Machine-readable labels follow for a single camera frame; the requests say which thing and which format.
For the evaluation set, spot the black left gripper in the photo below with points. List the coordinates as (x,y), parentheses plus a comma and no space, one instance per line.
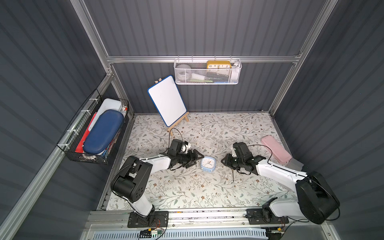
(190,157)

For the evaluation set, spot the pink rectangular case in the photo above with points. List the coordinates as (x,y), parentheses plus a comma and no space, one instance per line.
(278,151)

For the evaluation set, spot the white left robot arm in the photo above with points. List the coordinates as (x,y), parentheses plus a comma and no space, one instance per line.
(130,182)

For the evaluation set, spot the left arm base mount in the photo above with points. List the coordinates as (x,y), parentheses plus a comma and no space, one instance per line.
(153,220)

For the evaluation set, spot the white wire wall basket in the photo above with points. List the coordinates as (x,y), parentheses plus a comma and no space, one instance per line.
(203,76)

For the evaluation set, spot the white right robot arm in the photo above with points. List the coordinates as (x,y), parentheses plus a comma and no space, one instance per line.
(314,201)

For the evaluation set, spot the navy blue oval case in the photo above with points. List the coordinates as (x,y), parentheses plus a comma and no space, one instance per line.
(103,132)

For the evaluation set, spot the grey tape roll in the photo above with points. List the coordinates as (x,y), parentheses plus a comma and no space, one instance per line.
(183,73)

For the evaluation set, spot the grey translucent box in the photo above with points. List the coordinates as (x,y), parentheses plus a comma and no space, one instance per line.
(295,165)

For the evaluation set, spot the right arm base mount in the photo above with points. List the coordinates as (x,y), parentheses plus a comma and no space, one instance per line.
(260,216)

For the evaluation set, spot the yellow alarm clock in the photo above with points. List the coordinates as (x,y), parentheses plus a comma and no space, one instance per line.
(215,64)

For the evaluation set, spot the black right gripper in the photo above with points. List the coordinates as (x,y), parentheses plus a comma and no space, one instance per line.
(233,160)

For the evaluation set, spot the white plastic tray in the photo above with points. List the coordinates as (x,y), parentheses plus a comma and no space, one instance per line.
(107,104)

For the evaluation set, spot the black wire side basket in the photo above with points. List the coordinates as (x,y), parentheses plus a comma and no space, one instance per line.
(71,143)

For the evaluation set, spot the wooden easel stand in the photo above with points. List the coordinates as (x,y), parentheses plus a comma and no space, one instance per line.
(177,123)

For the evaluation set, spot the light blue alarm clock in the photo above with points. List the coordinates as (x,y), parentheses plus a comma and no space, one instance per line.
(208,164)

